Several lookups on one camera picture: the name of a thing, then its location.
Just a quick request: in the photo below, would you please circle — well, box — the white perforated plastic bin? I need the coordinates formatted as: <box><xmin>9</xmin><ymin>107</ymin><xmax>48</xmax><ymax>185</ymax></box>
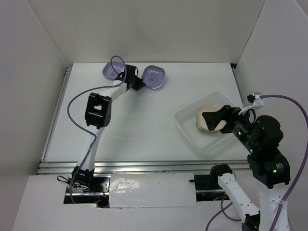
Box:
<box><xmin>174</xmin><ymin>91</ymin><xmax>236</xmax><ymax>154</ymax></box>

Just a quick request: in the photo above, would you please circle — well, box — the cream panda plate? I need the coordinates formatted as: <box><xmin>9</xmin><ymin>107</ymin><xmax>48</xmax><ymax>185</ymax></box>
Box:
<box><xmin>195</xmin><ymin>105</ymin><xmax>227</xmax><ymax>133</ymax></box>

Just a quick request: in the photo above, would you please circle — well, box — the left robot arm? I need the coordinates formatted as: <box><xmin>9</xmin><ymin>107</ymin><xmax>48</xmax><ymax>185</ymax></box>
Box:
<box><xmin>67</xmin><ymin>64</ymin><xmax>146</xmax><ymax>192</ymax></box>

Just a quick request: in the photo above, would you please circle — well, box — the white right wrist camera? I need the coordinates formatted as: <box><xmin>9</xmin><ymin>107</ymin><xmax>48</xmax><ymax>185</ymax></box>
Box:
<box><xmin>239</xmin><ymin>91</ymin><xmax>264</xmax><ymax>115</ymax></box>

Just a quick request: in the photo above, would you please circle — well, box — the purple panda plate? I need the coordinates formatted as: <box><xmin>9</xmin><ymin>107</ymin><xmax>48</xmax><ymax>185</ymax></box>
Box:
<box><xmin>102</xmin><ymin>61</ymin><xmax>125</xmax><ymax>81</ymax></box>
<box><xmin>141</xmin><ymin>65</ymin><xmax>166</xmax><ymax>89</ymax></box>

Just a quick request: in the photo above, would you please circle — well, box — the white foam cover panel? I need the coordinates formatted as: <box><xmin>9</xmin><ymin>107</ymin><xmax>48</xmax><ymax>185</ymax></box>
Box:
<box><xmin>109</xmin><ymin>173</ymin><xmax>197</xmax><ymax>208</ymax></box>

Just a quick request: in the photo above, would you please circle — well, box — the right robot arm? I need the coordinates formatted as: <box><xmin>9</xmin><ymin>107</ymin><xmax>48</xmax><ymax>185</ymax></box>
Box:
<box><xmin>202</xmin><ymin>105</ymin><xmax>291</xmax><ymax>231</ymax></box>

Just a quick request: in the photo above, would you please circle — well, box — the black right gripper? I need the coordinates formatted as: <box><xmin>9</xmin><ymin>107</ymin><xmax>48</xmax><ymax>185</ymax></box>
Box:
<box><xmin>201</xmin><ymin>102</ymin><xmax>259</xmax><ymax>150</ymax></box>

